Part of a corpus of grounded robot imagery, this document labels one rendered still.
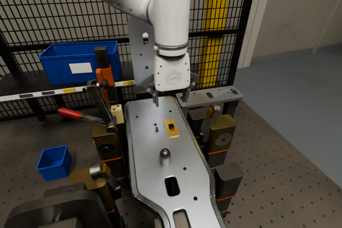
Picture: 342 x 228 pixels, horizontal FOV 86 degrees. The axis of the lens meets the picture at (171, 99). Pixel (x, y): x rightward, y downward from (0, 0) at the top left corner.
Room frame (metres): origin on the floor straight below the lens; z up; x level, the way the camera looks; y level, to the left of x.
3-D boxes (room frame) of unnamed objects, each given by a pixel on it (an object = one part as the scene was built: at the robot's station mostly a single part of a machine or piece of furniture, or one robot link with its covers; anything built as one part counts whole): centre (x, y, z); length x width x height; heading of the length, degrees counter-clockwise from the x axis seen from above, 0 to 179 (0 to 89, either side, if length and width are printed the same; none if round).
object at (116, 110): (0.49, 0.19, 0.88); 0.04 x 0.04 x 0.37; 14
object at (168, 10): (0.47, 0.00, 1.37); 0.09 x 0.08 x 0.13; 36
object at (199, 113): (0.57, -0.13, 0.84); 0.12 x 0.07 x 0.28; 104
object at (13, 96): (0.82, 0.35, 1.02); 0.90 x 0.22 x 0.03; 104
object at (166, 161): (0.33, 0.02, 1.02); 0.03 x 0.03 x 0.07
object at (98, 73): (0.51, 0.22, 0.95); 0.03 x 0.01 x 0.50; 14
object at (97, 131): (0.40, 0.22, 0.87); 0.10 x 0.07 x 0.35; 104
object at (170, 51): (0.46, 0.00, 1.29); 0.09 x 0.08 x 0.03; 104
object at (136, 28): (0.71, 0.10, 1.17); 0.12 x 0.01 x 0.34; 104
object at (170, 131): (0.46, 0.00, 1.01); 0.08 x 0.04 x 0.01; 15
